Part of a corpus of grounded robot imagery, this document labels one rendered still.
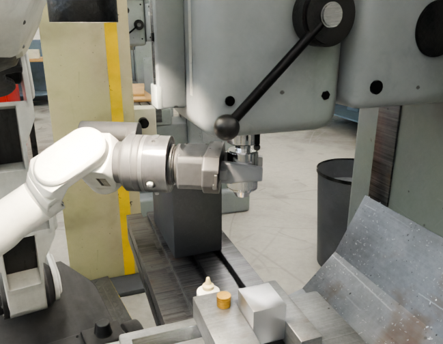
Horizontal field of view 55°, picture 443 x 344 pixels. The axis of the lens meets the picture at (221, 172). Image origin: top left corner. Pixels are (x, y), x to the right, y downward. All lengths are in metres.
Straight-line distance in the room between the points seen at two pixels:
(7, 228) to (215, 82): 0.37
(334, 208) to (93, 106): 1.45
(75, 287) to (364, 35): 1.34
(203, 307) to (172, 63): 0.36
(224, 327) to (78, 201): 1.89
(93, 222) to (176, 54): 2.01
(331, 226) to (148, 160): 2.10
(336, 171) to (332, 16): 2.41
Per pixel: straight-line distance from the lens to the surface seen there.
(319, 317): 0.75
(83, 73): 2.30
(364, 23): 0.57
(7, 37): 0.83
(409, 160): 0.90
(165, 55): 0.56
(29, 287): 1.37
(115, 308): 1.80
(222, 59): 0.50
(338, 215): 2.58
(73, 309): 1.54
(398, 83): 0.61
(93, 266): 2.64
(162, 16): 0.56
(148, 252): 1.07
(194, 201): 0.98
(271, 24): 0.52
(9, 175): 1.16
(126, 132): 0.68
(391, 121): 0.93
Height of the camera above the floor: 1.44
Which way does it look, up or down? 19 degrees down
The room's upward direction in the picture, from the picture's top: straight up
